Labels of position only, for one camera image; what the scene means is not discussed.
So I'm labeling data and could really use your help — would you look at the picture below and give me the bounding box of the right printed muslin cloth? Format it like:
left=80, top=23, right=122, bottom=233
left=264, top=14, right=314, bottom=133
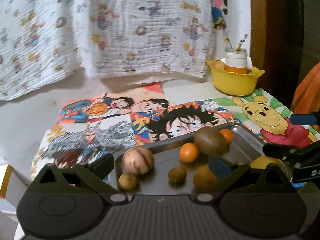
left=75, top=0, right=214, bottom=79

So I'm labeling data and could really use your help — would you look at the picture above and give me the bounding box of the yellow lemon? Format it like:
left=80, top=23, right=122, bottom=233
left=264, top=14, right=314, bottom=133
left=250, top=156, right=282, bottom=169

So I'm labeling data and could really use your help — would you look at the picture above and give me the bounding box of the white cardboard box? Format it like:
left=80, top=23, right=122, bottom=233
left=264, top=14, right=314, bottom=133
left=1, top=164, right=27, bottom=239

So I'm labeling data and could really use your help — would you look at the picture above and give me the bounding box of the dark brown kiwi with sticker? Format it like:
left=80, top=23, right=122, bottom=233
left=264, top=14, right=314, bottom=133
left=194, top=126, right=228, bottom=155

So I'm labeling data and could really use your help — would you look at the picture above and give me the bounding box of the brown avocado-like fruit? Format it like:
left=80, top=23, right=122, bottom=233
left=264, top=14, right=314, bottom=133
left=193, top=164, right=219, bottom=192

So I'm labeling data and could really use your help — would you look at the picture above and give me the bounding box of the anime poster mat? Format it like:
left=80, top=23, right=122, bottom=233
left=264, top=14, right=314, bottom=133
left=30, top=83, right=241, bottom=178

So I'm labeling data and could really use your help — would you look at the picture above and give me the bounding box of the grey metal tray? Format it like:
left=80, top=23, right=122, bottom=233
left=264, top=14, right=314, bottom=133
left=128, top=123, right=266, bottom=195

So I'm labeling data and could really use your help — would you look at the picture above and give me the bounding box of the small brown fruit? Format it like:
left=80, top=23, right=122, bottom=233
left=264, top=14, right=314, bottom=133
left=118, top=173, right=138, bottom=191

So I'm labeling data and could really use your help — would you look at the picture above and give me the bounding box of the Mickey Minnie wall sticker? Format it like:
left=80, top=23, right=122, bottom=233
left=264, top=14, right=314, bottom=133
left=210, top=0, right=228, bottom=30

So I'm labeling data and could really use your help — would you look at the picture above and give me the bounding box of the brown wooden door frame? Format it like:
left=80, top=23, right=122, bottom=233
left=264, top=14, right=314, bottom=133
left=250, top=0, right=304, bottom=92

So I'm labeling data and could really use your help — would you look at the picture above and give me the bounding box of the printed muslin cloth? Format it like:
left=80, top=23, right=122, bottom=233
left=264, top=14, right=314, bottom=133
left=1, top=0, right=81, bottom=101
left=75, top=0, right=214, bottom=79

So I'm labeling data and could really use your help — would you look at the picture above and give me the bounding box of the white and orange jar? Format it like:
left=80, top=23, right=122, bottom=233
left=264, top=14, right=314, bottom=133
left=225, top=48, right=247, bottom=74

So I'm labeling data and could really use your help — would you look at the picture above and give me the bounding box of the peach in bowl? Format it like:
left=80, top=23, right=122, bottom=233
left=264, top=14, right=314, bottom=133
left=212, top=60, right=226, bottom=69

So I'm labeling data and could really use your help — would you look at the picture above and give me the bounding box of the small orange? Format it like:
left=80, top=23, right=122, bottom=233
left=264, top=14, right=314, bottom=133
left=220, top=129, right=233, bottom=144
left=179, top=142, right=199, bottom=163

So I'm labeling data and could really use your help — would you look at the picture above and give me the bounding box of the left printed muslin cloth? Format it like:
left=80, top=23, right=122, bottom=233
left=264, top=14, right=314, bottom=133
left=1, top=0, right=81, bottom=101

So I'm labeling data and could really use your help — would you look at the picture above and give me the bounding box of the flower twig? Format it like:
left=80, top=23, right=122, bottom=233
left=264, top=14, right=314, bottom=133
left=223, top=29, right=249, bottom=53

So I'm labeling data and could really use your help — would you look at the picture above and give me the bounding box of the striped melon front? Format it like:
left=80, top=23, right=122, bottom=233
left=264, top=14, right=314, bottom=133
left=123, top=146, right=154, bottom=176

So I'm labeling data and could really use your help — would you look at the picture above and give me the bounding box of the yellow plastic bowl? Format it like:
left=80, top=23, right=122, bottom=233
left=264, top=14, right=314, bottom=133
left=206, top=60, right=265, bottom=96

